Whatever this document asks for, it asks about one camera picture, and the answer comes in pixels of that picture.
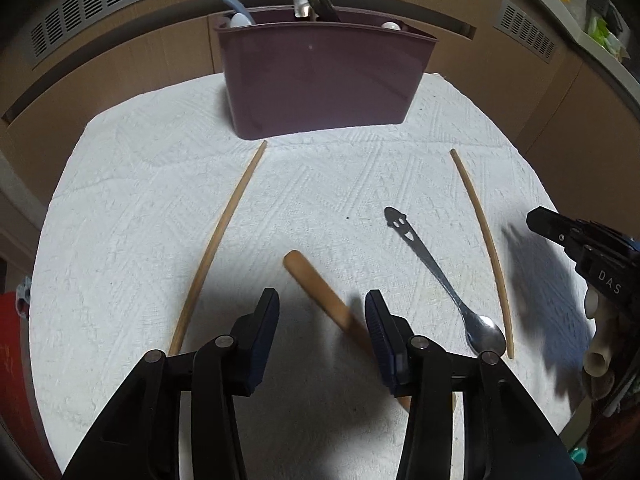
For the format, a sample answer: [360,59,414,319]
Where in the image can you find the wooden chopstick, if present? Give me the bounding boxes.
[449,147,516,360]
[168,141,268,356]

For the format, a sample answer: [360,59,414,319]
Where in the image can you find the steel smiley-handle spoon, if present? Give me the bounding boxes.
[384,206,506,356]

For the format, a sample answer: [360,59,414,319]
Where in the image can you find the wooden spoon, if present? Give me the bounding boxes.
[283,250,414,413]

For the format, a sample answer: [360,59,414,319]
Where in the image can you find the white ball-end utensil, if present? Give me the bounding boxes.
[381,22,401,30]

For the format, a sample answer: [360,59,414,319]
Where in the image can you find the blue-grey plastic spoon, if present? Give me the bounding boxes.
[222,0,256,26]

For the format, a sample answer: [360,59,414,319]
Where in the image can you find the white plastic spoon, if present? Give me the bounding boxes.
[230,13,253,28]

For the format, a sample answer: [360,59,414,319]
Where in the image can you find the red floor mat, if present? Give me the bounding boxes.
[1,292,62,479]

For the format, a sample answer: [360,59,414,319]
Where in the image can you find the green packaged items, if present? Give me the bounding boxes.
[587,15,630,62]

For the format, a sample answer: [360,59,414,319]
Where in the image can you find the white textured table cloth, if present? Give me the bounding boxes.
[29,75,591,479]

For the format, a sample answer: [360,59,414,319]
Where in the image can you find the small grey vent grille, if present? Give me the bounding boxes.
[494,0,556,63]

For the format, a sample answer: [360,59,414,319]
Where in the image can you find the purple plastic utensil caddy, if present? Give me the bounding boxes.
[212,6,438,140]

